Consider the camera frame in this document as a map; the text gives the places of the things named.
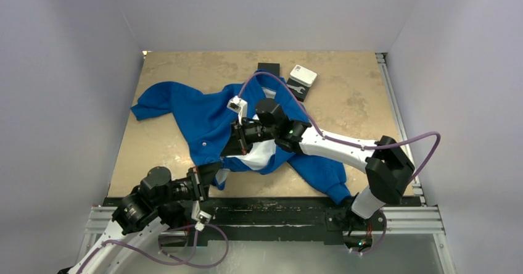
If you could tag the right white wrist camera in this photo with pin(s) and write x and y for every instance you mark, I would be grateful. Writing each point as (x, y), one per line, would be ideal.
(239, 106)

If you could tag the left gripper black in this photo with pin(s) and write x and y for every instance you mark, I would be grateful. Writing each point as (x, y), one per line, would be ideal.
(204, 176)

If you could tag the white small box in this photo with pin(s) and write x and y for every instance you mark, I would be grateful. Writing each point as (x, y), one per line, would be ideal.
(302, 75)

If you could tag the black flat block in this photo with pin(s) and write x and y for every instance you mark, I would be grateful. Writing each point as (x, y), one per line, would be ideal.
(273, 68)
(300, 97)

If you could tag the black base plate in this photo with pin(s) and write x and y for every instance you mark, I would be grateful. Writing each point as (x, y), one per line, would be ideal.
(280, 218)

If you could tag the silver wrench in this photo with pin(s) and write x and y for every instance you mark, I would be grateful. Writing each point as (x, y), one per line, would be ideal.
(297, 89)

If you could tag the aluminium frame rail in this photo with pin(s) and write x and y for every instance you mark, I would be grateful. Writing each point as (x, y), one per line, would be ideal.
(398, 236)

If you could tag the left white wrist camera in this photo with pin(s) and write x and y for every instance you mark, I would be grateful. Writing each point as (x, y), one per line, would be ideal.
(201, 217)

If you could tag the blue zip jacket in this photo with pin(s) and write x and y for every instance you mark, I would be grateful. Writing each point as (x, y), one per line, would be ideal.
(205, 123)

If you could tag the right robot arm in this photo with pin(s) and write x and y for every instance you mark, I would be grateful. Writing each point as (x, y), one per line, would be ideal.
(387, 167)

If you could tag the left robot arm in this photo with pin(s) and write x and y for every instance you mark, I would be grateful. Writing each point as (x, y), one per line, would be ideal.
(158, 204)

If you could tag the right side aluminium rail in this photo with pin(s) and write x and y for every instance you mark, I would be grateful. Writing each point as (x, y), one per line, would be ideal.
(380, 57)

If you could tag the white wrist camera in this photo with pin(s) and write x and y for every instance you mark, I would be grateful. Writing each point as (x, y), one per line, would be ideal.
(239, 106)
(201, 217)

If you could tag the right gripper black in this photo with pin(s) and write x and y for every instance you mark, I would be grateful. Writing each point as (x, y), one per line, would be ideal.
(238, 141)

